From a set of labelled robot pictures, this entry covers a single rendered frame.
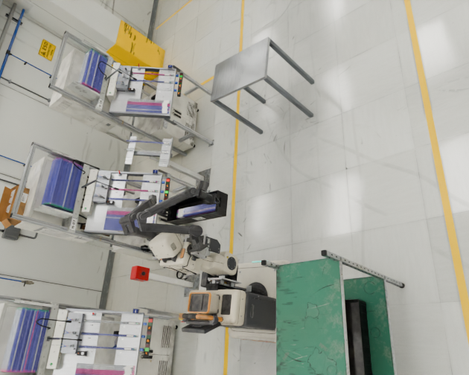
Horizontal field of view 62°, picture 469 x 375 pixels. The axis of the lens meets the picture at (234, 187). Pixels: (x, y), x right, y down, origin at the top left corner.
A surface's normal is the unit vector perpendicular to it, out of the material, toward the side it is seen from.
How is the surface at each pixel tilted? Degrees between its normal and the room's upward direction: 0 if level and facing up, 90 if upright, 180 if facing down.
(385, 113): 0
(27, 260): 90
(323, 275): 0
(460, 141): 0
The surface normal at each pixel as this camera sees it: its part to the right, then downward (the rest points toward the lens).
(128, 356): 0.07, -0.40
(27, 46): 0.74, -0.25
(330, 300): -0.67, -0.33
